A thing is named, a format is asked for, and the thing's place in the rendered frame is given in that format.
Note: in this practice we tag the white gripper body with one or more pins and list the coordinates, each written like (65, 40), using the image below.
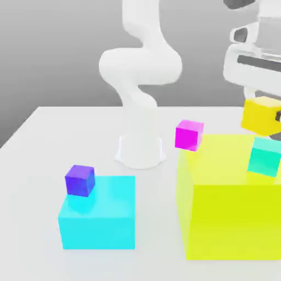
(232, 72)

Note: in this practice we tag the small teal cube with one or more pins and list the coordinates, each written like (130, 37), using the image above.
(263, 161)

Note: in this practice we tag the large yellow-green box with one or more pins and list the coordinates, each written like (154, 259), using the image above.
(232, 219)

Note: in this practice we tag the small magenta cube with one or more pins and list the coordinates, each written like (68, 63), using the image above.
(187, 136)

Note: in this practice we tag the large cyan box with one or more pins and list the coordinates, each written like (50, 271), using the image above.
(98, 230)

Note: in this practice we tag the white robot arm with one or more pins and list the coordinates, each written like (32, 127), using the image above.
(140, 68)

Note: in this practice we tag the small purple cube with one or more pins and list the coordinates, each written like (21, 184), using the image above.
(79, 182)

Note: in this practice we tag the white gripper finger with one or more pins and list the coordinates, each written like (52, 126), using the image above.
(279, 116)
(249, 94)

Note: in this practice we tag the small yellow cube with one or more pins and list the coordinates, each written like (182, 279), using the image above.
(259, 116)

